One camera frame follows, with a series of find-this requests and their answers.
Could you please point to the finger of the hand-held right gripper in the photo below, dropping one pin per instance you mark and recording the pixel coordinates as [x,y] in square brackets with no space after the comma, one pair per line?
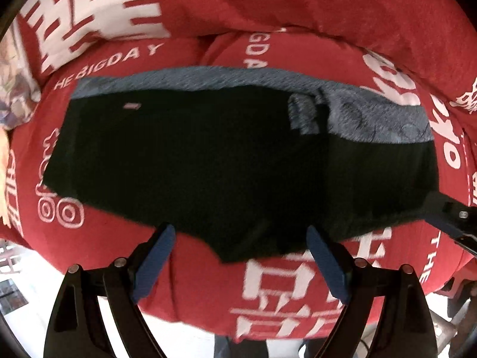
[468,244]
[452,212]

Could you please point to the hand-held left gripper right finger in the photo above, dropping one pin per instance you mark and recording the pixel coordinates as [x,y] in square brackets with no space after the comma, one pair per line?
[329,268]

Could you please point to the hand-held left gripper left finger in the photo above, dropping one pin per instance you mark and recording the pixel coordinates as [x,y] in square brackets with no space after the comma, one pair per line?
[152,264]

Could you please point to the black shorts with grey waistband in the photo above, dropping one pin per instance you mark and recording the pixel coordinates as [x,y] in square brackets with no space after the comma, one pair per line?
[186,156]

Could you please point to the red printed bed sheet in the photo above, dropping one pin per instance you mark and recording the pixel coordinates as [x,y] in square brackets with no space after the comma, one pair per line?
[208,294]

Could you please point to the peach cloth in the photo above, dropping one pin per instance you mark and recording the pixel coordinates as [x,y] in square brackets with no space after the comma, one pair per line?
[3,179]

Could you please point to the colourful printed pillow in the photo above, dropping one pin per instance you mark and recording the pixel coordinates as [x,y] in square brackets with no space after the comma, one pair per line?
[16,89]

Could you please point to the red printed duvet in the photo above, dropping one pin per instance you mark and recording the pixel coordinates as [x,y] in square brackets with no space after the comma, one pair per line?
[298,0]

